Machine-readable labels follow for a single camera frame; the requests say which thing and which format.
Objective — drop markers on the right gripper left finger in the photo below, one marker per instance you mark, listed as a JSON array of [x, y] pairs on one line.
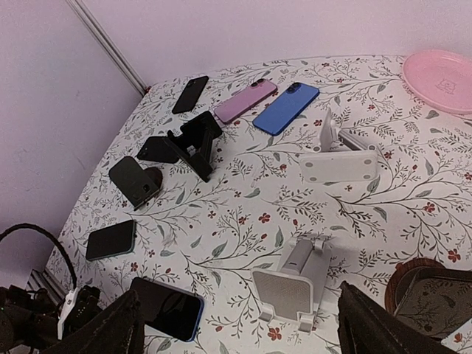
[[120, 328]]

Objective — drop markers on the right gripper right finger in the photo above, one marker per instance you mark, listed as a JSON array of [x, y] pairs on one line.
[[365, 327]]

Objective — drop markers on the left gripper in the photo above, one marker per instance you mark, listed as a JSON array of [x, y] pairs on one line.
[[28, 317]]

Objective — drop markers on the black phone blue edge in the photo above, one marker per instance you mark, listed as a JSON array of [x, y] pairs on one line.
[[169, 309]]

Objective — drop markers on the white grey folding stand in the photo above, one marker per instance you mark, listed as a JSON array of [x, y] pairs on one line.
[[293, 292]]

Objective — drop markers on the black phone teal edge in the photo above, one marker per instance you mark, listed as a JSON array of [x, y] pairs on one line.
[[111, 241]]

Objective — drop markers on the dark grey phone stand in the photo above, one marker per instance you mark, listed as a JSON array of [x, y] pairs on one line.
[[138, 185]]

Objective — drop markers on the white flat folding stand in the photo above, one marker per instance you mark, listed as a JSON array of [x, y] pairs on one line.
[[338, 157]]

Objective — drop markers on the black folding phone stand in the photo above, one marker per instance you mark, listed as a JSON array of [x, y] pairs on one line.
[[194, 145]]

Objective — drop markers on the blue phone face down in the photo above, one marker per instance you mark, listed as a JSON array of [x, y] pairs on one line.
[[286, 108]]

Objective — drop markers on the small black phone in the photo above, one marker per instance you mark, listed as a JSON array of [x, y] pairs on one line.
[[190, 95]]

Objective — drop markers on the pink phone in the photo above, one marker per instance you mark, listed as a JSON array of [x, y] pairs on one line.
[[244, 100]]

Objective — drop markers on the floral patterned table mat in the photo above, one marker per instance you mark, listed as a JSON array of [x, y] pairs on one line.
[[207, 237]]

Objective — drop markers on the pink plastic plate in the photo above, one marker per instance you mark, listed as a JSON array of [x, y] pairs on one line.
[[441, 79]]

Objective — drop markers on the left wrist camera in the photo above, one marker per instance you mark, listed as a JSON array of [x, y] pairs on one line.
[[79, 308]]

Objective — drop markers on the left aluminium frame post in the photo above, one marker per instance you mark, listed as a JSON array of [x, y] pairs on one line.
[[109, 47]]

